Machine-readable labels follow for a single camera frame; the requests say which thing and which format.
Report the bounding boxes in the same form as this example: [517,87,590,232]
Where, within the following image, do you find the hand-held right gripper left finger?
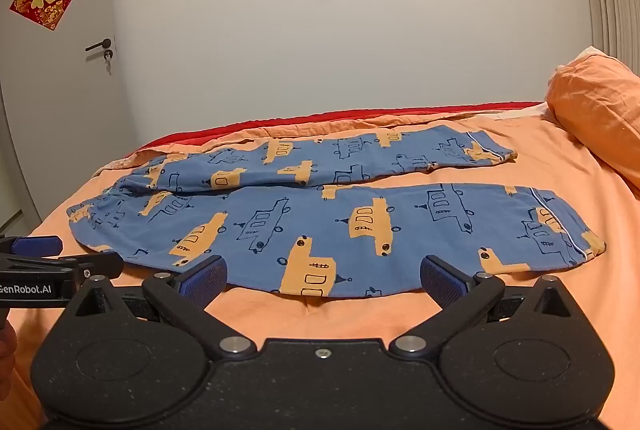
[74,254,259,359]

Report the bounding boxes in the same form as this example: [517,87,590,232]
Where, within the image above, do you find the blue patterned pants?
[66,125,607,299]

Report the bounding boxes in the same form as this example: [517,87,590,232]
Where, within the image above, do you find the red blanket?
[125,101,547,157]

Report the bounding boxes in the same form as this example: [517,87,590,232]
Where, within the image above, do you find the orange pillow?
[544,46,640,198]

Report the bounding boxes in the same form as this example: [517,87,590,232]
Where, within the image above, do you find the white door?
[0,0,132,223]

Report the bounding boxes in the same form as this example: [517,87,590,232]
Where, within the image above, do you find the orange bed sheet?
[0,107,640,430]

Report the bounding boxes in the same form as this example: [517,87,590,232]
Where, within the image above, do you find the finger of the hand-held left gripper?
[0,235,64,257]
[60,252,125,283]

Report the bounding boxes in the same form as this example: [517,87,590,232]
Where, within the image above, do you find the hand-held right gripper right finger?
[388,253,577,358]

